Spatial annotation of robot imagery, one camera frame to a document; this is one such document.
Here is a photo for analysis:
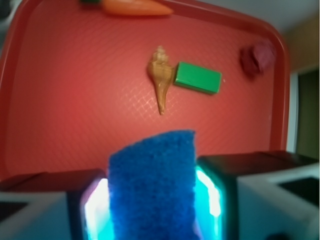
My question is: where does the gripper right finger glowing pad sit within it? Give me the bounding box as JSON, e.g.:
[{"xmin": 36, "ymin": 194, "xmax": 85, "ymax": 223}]
[{"xmin": 195, "ymin": 151, "xmax": 320, "ymax": 240}]

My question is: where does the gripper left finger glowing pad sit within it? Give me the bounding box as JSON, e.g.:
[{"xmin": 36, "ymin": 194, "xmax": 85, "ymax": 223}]
[{"xmin": 0, "ymin": 169, "xmax": 114, "ymax": 240}]

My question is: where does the blue sponge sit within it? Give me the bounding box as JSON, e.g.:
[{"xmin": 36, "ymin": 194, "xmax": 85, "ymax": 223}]
[{"xmin": 108, "ymin": 130, "xmax": 198, "ymax": 240}]

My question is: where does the red plastic tray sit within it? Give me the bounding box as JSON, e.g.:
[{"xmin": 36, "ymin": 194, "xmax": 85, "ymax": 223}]
[{"xmin": 0, "ymin": 0, "xmax": 290, "ymax": 179}]

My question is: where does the crumpled red paper ball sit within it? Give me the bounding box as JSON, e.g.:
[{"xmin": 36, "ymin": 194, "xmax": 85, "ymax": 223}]
[{"xmin": 239, "ymin": 40, "xmax": 277, "ymax": 79}]

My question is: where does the green rectangular block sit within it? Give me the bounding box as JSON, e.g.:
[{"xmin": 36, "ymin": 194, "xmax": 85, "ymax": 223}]
[{"xmin": 174, "ymin": 61, "xmax": 222, "ymax": 95}]

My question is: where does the tan spiral seashell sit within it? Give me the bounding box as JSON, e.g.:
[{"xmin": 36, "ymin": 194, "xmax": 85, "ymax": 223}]
[{"xmin": 147, "ymin": 45, "xmax": 175, "ymax": 115}]

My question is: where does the orange toy carrot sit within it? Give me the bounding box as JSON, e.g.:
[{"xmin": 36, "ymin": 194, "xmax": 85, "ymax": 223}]
[{"xmin": 80, "ymin": 0, "xmax": 174, "ymax": 17}]

